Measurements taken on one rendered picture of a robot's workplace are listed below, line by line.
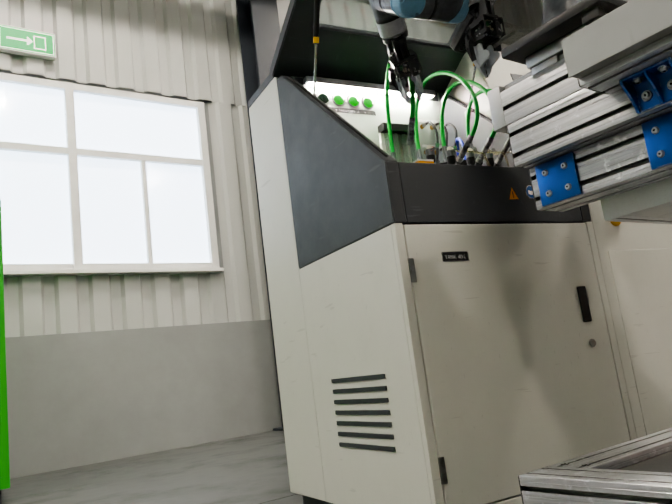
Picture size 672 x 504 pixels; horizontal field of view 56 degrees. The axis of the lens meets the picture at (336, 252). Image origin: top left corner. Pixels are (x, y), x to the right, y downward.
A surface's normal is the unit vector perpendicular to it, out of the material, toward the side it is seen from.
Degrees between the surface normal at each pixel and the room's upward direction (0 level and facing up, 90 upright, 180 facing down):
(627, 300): 90
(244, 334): 90
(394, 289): 90
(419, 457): 90
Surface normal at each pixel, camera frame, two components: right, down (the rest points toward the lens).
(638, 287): 0.45, -0.22
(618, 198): -0.81, 0.00
